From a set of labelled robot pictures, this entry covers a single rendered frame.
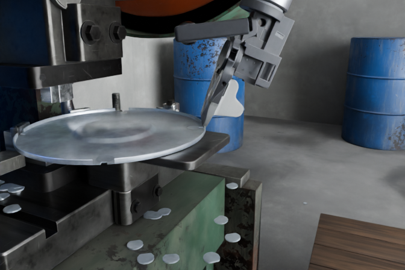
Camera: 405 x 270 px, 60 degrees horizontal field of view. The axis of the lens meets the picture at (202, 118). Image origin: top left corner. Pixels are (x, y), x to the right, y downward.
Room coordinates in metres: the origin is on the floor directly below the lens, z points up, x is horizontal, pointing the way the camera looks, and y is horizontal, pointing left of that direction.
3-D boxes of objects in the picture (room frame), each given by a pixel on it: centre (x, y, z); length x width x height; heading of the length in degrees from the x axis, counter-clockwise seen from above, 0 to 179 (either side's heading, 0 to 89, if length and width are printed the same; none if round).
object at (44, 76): (0.60, 0.26, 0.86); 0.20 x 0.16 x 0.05; 155
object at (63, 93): (0.59, 0.25, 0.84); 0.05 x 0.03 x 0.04; 155
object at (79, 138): (0.54, 0.14, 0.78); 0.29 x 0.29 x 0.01
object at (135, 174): (0.52, 0.10, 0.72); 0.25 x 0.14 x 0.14; 65
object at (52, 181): (0.60, 0.26, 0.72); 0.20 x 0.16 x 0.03; 155
